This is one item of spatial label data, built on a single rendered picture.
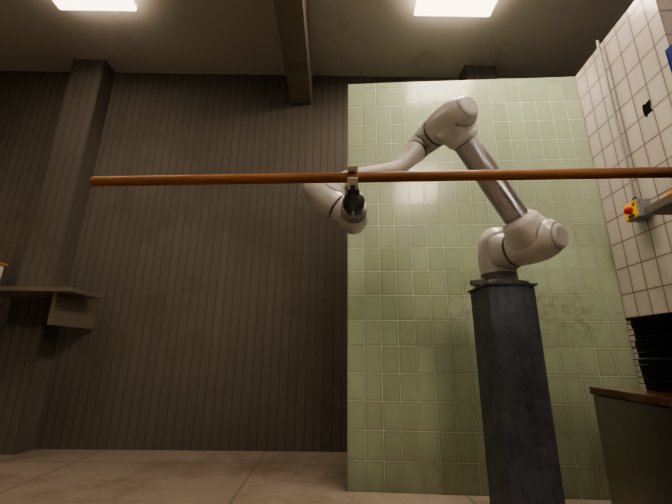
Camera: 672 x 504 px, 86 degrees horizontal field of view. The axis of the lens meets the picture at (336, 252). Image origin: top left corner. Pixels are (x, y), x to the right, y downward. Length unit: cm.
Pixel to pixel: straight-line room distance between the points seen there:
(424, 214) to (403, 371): 98
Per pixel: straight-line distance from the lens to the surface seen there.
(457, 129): 155
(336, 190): 136
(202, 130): 382
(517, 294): 170
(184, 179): 116
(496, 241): 173
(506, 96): 298
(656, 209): 160
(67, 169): 395
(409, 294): 223
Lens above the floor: 70
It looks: 16 degrees up
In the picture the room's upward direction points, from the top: 1 degrees clockwise
